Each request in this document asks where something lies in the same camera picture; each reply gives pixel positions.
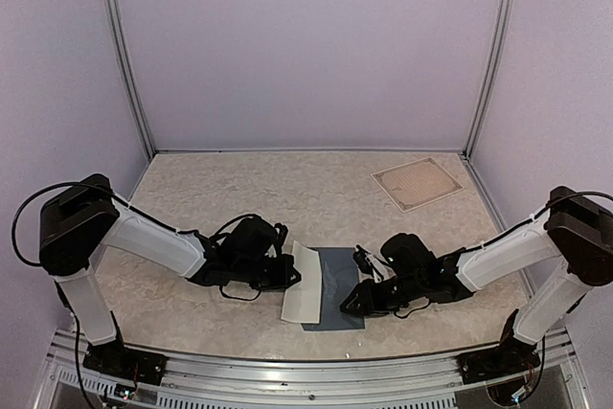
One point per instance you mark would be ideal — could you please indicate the cream letter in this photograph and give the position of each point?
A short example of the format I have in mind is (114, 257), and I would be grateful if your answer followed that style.
(302, 301)

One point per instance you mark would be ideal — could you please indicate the aluminium front rail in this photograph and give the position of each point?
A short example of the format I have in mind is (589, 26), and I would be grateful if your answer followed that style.
(430, 380)

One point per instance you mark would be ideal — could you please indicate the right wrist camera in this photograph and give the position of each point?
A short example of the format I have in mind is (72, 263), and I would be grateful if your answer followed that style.
(370, 265)

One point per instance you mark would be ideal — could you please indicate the dark blue envelope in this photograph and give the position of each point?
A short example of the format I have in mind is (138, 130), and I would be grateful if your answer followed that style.
(340, 276)

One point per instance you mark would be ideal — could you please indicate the aluminium corner post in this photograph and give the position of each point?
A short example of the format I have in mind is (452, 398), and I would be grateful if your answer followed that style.
(113, 13)
(495, 52)

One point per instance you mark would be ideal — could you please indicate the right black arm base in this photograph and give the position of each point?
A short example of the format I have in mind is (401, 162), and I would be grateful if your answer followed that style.
(509, 356)

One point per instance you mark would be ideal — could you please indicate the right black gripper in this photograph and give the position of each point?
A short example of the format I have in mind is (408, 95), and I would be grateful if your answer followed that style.
(368, 300)

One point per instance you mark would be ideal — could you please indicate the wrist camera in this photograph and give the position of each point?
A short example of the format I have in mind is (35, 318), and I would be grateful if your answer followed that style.
(370, 265)
(282, 232)

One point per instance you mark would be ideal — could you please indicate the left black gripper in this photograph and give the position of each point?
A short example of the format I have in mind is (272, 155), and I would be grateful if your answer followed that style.
(283, 280)

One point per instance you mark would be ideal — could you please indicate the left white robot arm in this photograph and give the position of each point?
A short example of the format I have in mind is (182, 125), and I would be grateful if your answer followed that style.
(87, 215)

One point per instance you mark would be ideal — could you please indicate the left aluminium corner post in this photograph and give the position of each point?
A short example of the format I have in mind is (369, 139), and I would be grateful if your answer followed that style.
(113, 13)

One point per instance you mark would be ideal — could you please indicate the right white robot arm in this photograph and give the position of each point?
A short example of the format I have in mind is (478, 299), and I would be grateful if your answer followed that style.
(571, 228)

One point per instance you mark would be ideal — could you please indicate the right aluminium corner post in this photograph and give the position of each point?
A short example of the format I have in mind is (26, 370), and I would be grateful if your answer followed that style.
(495, 52)

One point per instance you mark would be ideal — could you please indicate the brown ornate certificate paper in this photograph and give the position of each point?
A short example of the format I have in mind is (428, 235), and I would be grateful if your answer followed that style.
(416, 184)

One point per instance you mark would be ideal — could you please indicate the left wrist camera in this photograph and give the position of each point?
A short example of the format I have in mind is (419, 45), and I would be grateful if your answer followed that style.
(282, 232)

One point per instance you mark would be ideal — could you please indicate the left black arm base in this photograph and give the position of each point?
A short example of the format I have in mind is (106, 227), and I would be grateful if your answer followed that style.
(116, 359)

